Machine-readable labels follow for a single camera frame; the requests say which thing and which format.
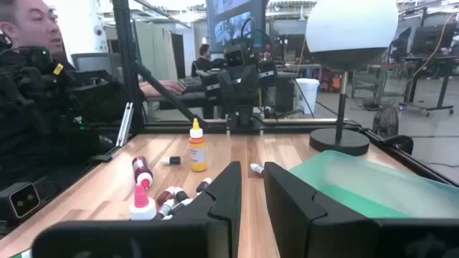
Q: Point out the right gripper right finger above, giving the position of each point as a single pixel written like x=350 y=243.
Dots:
x=305 y=229

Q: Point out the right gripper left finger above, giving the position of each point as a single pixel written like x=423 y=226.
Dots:
x=215 y=229

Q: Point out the small purple food coloring bottle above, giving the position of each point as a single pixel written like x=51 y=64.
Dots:
x=203 y=185

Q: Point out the pink-capped food coloring bottle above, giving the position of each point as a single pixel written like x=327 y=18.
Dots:
x=141 y=211

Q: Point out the yellow-capped orange food coloring bottle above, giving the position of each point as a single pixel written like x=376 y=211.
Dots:
x=198 y=154

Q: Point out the red-capped food coloring bottle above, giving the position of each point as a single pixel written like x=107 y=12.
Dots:
x=140 y=168

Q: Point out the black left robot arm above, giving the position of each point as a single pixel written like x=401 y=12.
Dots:
x=245 y=116

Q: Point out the small pink food coloring bottle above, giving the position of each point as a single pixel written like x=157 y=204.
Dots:
x=165 y=196

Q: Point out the person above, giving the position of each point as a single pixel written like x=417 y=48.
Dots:
x=203 y=53
x=32 y=25

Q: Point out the black keyboard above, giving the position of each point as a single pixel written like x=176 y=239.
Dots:
x=190 y=84

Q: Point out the large display screen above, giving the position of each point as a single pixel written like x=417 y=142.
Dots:
x=229 y=21

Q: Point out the white plastic bucket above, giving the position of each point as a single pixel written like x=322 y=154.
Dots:
x=307 y=95

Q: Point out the green translucent plastic bin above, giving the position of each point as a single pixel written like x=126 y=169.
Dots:
x=358 y=186

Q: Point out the white globe table lamp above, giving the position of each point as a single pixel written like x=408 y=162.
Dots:
x=351 y=28

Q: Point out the round black fan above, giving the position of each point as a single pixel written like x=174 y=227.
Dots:
x=385 y=122

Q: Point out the black office desk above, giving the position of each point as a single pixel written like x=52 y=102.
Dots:
x=430 y=59

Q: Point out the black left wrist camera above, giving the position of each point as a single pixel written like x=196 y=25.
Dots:
x=235 y=57

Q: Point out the silver metal bracket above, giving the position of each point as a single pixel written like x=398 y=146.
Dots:
x=125 y=123

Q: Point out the black depth camera box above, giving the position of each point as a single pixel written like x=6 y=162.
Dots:
x=23 y=199

